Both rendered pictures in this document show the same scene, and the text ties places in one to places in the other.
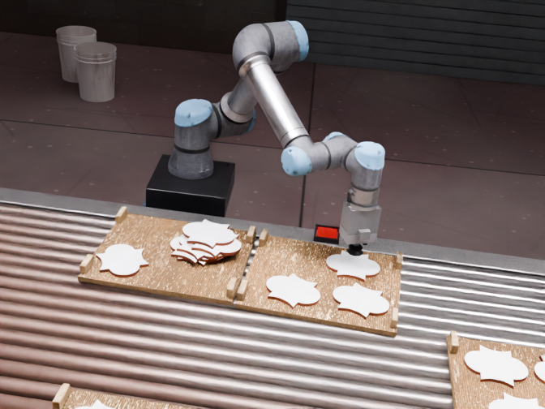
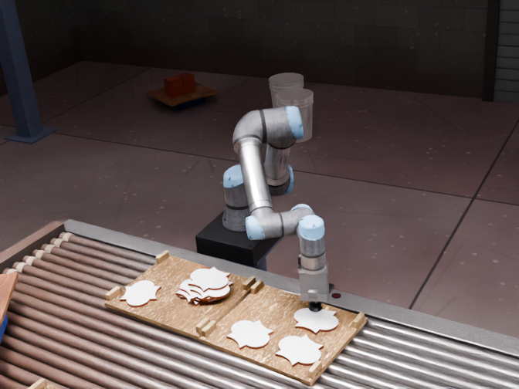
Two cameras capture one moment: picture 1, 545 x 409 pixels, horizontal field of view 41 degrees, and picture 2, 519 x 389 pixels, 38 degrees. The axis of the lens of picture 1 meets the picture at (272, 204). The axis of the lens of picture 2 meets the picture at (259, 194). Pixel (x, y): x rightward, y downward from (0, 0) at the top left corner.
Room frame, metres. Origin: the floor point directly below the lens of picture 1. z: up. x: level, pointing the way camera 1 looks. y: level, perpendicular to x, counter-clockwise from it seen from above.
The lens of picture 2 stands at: (-0.08, -1.03, 2.39)
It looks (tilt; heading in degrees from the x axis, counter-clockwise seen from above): 27 degrees down; 28
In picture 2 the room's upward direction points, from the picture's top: 5 degrees counter-clockwise
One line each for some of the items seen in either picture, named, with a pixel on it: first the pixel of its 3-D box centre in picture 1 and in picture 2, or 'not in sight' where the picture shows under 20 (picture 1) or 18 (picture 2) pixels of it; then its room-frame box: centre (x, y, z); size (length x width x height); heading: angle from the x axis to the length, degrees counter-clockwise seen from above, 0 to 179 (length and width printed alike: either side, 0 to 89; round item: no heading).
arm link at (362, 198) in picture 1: (362, 192); (312, 258); (1.71, -0.23, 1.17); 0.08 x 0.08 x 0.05
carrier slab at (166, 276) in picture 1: (173, 255); (181, 293); (1.70, 0.26, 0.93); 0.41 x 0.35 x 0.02; 83
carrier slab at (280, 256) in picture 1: (323, 281); (283, 329); (1.64, -0.16, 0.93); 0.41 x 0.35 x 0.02; 81
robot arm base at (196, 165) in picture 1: (191, 155); (240, 211); (2.20, 0.28, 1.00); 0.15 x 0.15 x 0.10
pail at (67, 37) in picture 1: (77, 54); (287, 98); (5.50, 1.61, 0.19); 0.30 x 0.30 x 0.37
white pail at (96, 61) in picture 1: (96, 72); (296, 115); (5.14, 1.38, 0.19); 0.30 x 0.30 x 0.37
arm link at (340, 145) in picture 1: (338, 152); (299, 221); (1.78, -0.16, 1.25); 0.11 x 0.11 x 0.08; 36
